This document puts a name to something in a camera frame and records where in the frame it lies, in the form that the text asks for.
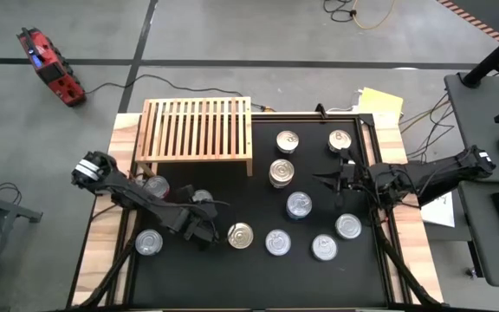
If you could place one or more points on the white paper sheet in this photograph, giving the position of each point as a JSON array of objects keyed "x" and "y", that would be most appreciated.
[{"x": 440, "y": 212}]

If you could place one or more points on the green Circle Hook tuna can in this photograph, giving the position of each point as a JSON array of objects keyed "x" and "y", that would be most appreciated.
[{"x": 278, "y": 242}]

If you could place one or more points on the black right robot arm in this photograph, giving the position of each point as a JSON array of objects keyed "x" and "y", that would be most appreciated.
[{"x": 440, "y": 169}]

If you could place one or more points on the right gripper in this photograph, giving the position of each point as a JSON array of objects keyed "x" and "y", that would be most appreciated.
[{"x": 360, "y": 177}]

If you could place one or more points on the red black portable device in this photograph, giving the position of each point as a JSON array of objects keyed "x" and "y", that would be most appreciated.
[{"x": 52, "y": 69}]

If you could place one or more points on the black aluminium table frame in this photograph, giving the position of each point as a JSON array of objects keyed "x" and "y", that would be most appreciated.
[{"x": 301, "y": 116}]

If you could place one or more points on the blue seafood can silver lid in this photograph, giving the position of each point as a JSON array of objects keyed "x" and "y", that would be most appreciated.
[
  {"x": 298, "y": 218},
  {"x": 299, "y": 203}
]

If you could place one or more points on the Wild Planet can gold lid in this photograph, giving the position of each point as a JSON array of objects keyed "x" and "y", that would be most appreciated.
[
  {"x": 281, "y": 170},
  {"x": 280, "y": 186},
  {"x": 240, "y": 235},
  {"x": 348, "y": 161}
]

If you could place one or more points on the yellow paper stack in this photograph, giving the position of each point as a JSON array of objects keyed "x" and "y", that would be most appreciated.
[{"x": 379, "y": 102}]

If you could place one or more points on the grey metal stand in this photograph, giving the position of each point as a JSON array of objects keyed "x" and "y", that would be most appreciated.
[{"x": 15, "y": 211}]

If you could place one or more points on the grey desk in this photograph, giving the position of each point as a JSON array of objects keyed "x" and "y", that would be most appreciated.
[
  {"x": 479, "y": 125},
  {"x": 487, "y": 251}
]

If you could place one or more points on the teal seafood can silver lid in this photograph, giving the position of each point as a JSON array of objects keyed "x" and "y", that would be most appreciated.
[{"x": 202, "y": 195}]

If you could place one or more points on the black slanted pole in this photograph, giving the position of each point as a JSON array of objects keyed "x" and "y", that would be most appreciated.
[{"x": 492, "y": 58}]

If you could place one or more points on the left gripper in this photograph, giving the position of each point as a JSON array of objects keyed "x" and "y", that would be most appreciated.
[{"x": 193, "y": 221}]

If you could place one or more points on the red seafood can silver lid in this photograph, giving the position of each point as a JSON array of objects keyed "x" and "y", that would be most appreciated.
[{"x": 158, "y": 184}]

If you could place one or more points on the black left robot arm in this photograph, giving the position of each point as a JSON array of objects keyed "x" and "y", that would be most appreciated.
[{"x": 137, "y": 196}]

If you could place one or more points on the wooden slatted shelf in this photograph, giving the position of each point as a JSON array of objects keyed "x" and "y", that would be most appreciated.
[{"x": 197, "y": 158}]

